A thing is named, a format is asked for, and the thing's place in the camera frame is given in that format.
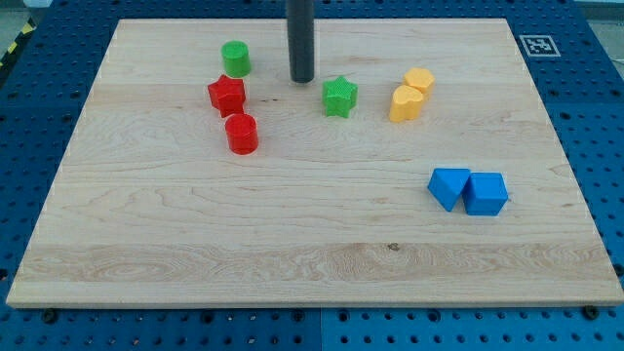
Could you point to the green star block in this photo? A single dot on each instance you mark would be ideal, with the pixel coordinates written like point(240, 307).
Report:
point(339, 97)

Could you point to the yellow heart block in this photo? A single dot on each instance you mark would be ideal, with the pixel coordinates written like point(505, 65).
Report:
point(406, 104)

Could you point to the black yellow hazard tape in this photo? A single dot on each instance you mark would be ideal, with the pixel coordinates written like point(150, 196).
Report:
point(14, 50)

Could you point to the red cylinder block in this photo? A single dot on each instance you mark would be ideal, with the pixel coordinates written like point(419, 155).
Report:
point(241, 132)

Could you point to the white fiducial marker tag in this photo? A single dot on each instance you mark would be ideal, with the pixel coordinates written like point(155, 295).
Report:
point(540, 46)

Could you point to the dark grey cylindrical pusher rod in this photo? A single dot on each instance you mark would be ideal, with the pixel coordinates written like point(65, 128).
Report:
point(300, 31)

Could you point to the green cylinder block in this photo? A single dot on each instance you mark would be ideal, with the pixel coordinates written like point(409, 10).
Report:
point(236, 59)

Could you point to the yellow hexagon block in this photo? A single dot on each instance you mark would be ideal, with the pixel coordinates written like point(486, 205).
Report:
point(421, 79)

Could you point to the blue cube block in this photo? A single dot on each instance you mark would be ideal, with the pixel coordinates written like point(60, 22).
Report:
point(485, 194)

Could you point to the blue triangle block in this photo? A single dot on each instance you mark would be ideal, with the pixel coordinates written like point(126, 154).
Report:
point(447, 184)

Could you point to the red star block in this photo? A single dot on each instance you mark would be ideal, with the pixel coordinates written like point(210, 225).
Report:
point(227, 95)

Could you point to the light wooden board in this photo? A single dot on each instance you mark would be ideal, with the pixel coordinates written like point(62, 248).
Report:
point(151, 209)

